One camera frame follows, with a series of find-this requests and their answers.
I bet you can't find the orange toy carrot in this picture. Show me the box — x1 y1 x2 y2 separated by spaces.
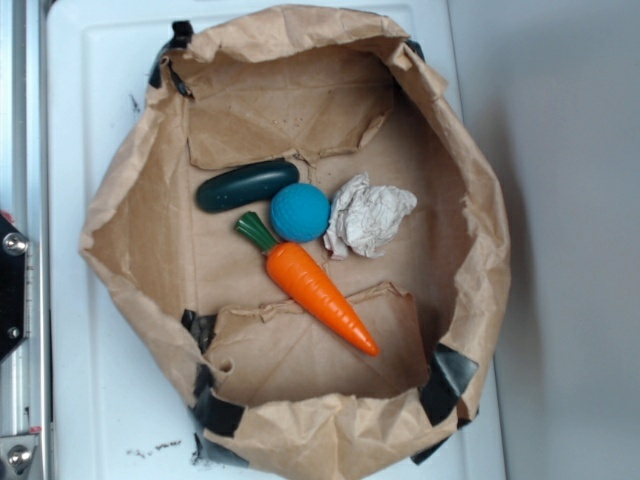
235 211 380 357

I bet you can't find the brown paper bag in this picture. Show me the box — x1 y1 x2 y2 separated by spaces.
80 5 510 479

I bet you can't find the blue golf ball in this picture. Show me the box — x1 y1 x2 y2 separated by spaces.
270 183 331 243

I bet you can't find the crumpled white paper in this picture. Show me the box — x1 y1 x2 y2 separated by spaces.
323 172 417 260

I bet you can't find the dark green toy cucumber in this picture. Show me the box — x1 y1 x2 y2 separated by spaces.
195 159 300 213

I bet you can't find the black mounting plate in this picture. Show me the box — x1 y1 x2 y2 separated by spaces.
0 210 29 362

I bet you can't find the aluminium frame rail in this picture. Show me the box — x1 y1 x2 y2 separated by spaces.
1 1 54 479

